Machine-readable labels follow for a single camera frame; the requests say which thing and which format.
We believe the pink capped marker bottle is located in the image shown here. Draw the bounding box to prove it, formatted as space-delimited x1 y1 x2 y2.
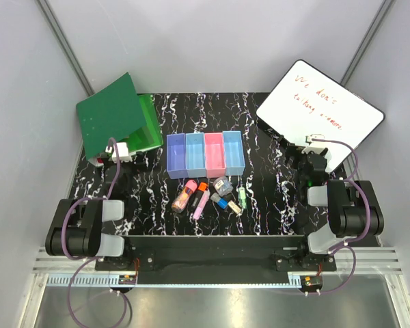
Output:
172 180 197 213

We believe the green stapler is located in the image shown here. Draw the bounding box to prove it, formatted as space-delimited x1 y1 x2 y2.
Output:
238 187 247 210

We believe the silver binder clip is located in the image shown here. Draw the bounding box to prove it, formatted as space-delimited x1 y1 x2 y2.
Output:
228 200 242 215

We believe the grey glitter jar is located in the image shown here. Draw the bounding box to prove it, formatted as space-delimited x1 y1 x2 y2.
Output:
213 176 233 197

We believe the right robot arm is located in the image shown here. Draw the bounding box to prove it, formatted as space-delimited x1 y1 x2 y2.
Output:
286 143 385 271

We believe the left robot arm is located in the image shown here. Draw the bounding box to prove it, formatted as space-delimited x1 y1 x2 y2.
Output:
45 163 134 271

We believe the purple plastic bin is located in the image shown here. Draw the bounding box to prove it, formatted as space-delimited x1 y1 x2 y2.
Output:
166 133 188 179

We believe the green folder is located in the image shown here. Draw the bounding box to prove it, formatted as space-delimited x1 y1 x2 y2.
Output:
76 72 163 167

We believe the white whiteboard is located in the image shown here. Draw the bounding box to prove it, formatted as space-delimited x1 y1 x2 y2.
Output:
256 59 386 174

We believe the light blue plastic bin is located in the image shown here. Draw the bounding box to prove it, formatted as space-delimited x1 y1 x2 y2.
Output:
185 133 206 178

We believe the blue plastic bin right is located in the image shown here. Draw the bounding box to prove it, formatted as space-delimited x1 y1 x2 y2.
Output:
223 131 245 176

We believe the orange capped black highlighter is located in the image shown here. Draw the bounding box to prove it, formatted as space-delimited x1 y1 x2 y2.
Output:
192 182 208 209

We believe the pink highlighter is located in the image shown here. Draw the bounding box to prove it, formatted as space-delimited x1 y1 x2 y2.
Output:
193 190 210 220

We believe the pink plastic bin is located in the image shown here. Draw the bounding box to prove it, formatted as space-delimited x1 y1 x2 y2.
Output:
204 133 226 178

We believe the black marble mat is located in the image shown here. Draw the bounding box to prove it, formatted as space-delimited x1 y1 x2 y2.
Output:
70 93 327 236

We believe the blue capped small bottle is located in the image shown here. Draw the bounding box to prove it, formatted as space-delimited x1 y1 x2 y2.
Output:
210 193 228 210

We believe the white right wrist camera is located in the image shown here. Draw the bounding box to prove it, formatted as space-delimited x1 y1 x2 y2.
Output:
301 134 328 156

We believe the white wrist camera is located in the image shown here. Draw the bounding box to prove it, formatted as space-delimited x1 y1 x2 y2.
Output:
301 134 328 156
105 142 133 163

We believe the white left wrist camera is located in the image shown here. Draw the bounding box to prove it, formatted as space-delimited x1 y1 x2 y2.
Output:
105 142 133 163

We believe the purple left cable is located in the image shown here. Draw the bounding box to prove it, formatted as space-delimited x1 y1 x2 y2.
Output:
61 137 129 327

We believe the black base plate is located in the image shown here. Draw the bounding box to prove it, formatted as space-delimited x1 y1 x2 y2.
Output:
95 236 337 288

